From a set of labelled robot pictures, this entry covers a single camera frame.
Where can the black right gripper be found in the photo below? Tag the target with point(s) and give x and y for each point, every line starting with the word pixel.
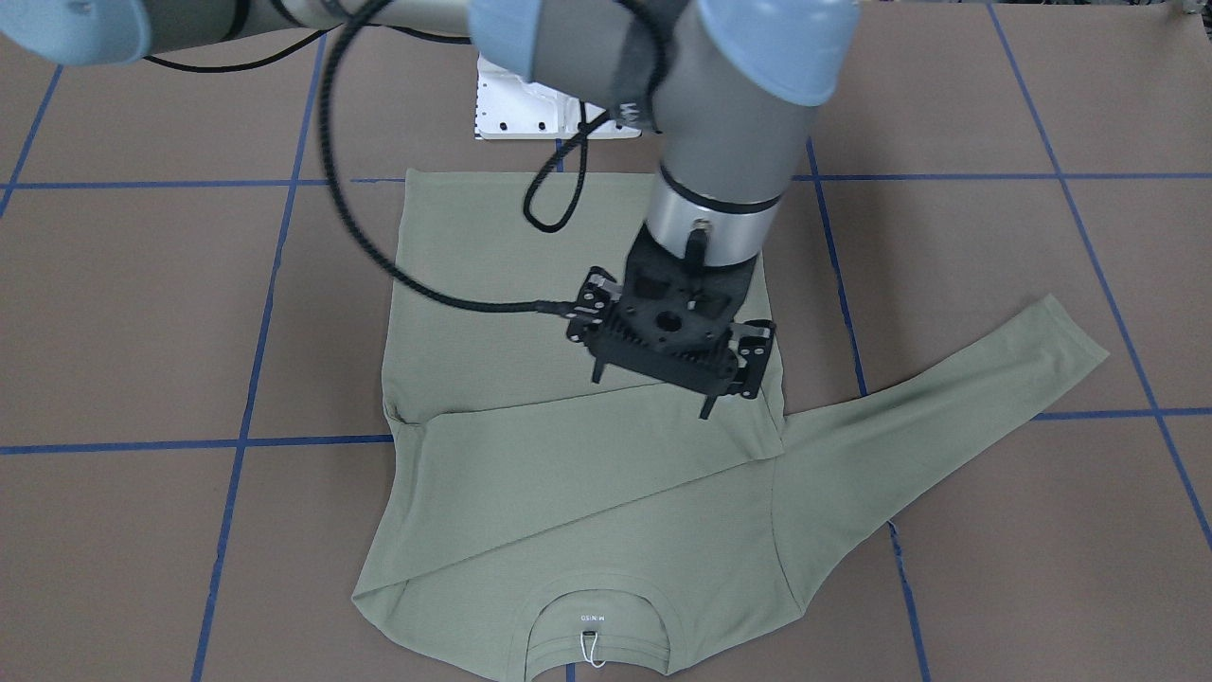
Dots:
pixel 754 351

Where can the green long-sleeve shirt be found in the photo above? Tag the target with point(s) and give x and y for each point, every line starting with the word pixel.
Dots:
pixel 536 518

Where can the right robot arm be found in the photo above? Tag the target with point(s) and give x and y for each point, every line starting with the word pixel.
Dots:
pixel 732 86

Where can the white metal mount base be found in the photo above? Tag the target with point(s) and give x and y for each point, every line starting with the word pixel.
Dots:
pixel 510 109

